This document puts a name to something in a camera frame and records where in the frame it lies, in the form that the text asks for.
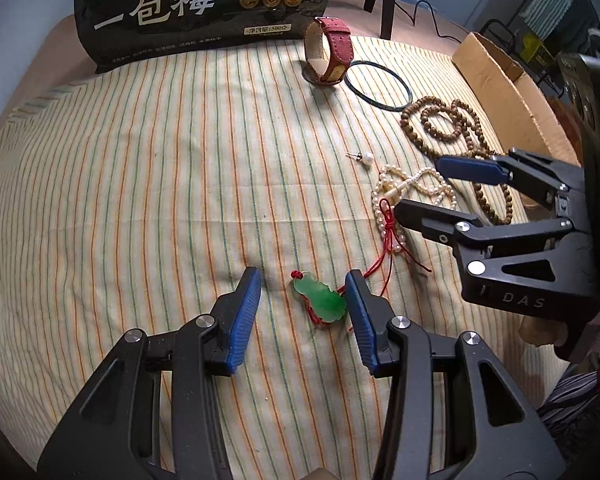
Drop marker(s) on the striped table cloth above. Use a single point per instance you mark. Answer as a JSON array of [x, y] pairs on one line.
[[155, 185]]

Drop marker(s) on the person's striped clothing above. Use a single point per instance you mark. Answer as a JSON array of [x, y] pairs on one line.
[[577, 400]]

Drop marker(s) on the cardboard box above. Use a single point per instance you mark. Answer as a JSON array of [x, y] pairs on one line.
[[510, 95]]

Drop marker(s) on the dark green bangle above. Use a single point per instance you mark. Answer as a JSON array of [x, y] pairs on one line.
[[377, 85]]

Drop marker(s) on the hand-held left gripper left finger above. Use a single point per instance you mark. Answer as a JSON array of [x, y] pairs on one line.
[[242, 321]]

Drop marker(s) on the black snack bag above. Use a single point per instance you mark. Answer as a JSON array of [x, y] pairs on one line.
[[195, 5]]

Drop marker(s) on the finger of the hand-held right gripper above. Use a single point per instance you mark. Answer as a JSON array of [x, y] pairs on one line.
[[467, 168], [510, 270]]

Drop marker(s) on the pearl stud earring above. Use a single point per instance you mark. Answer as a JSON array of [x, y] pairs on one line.
[[365, 158]]

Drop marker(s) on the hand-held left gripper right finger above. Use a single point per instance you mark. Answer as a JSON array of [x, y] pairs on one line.
[[361, 321]]

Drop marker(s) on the person's right hand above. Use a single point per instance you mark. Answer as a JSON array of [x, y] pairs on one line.
[[542, 331]]

